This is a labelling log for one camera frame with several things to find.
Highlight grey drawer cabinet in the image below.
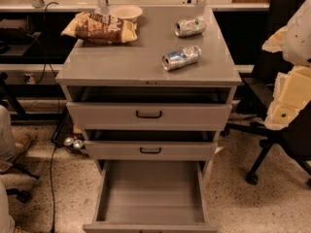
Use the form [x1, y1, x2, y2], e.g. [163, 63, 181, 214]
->
[56, 6, 241, 174]

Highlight black office chair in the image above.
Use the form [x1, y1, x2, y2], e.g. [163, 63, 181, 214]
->
[226, 0, 311, 185]

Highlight grey top drawer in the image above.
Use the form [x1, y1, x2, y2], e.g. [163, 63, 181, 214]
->
[67, 102, 231, 131]

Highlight black chair base left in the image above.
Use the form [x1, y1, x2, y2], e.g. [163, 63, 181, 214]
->
[6, 163, 40, 204]

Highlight wall power outlet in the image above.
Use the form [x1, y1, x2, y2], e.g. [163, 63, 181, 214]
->
[24, 73, 36, 84]

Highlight silver green soda can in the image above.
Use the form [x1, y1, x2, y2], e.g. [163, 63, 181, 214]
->
[175, 17, 207, 37]

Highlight grey open bottom drawer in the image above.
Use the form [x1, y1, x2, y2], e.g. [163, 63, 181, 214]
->
[83, 160, 217, 233]

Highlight grey middle drawer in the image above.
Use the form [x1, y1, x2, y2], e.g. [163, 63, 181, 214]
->
[86, 141, 217, 161]

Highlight brown shoe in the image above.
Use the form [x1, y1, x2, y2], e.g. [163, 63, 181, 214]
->
[11, 134, 32, 162]

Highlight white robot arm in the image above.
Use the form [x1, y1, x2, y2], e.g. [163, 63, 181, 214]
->
[262, 0, 311, 130]

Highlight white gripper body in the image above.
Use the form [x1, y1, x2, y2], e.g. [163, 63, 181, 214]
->
[271, 66, 311, 127]

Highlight white bowl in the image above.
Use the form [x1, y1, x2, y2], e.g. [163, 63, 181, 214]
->
[110, 5, 143, 22]

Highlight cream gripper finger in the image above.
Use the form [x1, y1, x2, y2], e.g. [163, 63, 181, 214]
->
[264, 73, 299, 130]
[261, 26, 288, 53]

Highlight silver can on floor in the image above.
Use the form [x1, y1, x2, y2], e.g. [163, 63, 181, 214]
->
[73, 139, 84, 149]
[63, 137, 74, 147]

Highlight person leg light trousers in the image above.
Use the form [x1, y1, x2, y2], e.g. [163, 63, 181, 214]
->
[0, 106, 16, 161]

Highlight brown chip bag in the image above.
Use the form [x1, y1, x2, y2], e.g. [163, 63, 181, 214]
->
[61, 12, 137, 45]

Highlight silver blue redbull can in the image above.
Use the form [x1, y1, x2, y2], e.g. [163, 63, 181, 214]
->
[162, 46, 202, 71]

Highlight black power cable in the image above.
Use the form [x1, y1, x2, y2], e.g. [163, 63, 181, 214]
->
[26, 1, 66, 233]

